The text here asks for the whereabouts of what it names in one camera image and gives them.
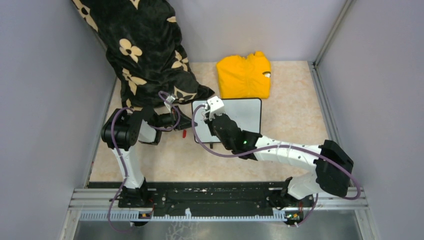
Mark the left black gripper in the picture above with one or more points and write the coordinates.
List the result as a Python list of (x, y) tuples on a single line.
[(184, 122)]

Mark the black framed whiteboard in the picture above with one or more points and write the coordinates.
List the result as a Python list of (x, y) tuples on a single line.
[(246, 112)]

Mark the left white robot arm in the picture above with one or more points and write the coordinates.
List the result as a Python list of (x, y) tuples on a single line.
[(122, 131)]

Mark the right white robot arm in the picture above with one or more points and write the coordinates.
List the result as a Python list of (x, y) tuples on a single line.
[(328, 166)]

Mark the folded yellow shirt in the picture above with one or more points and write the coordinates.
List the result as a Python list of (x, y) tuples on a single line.
[(244, 77)]

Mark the black floral fleece blanket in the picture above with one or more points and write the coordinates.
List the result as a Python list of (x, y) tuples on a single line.
[(144, 47)]

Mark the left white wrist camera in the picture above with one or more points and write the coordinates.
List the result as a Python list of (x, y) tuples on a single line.
[(170, 100)]

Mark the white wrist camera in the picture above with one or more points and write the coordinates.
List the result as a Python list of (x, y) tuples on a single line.
[(214, 107), (170, 100)]

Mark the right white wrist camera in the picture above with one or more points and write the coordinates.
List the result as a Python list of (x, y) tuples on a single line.
[(214, 107)]

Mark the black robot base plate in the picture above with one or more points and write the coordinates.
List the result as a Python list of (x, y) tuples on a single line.
[(212, 199)]

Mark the white slotted cable duct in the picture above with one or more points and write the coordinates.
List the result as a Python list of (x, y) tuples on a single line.
[(136, 216)]

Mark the right aluminium frame rail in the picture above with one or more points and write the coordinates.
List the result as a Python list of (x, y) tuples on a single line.
[(364, 218)]

